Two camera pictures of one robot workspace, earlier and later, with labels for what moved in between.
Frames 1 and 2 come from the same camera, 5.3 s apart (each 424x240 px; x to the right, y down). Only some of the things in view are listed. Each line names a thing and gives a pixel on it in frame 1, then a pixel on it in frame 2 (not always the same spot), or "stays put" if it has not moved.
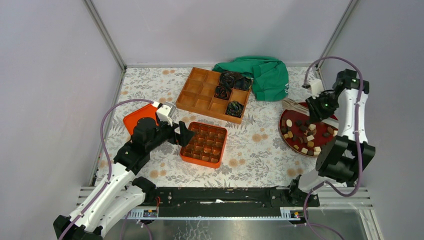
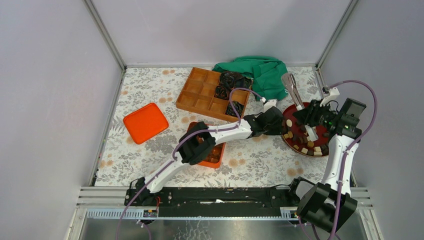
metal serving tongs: (289, 104) → (289, 80)
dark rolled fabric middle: (222, 92) stays put
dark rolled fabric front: (235, 108) stays put
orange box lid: (149, 111) stays put
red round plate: (303, 136) stays put
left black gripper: (186, 134) → (275, 128)
